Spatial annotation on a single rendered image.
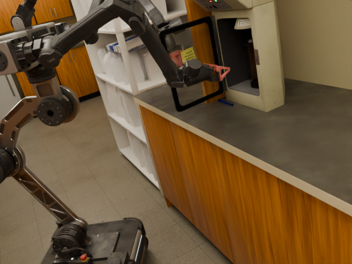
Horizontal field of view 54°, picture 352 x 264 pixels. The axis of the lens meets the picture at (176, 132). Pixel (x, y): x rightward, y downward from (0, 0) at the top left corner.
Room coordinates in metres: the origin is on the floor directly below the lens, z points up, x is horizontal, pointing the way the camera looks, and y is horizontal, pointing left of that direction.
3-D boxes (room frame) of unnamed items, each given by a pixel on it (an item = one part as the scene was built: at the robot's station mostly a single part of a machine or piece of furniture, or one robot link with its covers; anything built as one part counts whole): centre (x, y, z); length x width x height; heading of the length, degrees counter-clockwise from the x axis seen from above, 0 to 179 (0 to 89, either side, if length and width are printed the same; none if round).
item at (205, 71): (1.54, -0.18, 1.17); 0.10 x 0.07 x 0.07; 23
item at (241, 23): (1.65, -0.47, 1.34); 0.18 x 0.18 x 0.05
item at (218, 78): (1.54, -0.26, 1.17); 0.09 x 0.07 x 0.07; 113
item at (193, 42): (1.69, -0.16, 1.19); 0.30 x 0.01 x 0.40; 119
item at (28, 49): (1.43, 0.50, 1.45); 0.09 x 0.08 x 0.12; 170
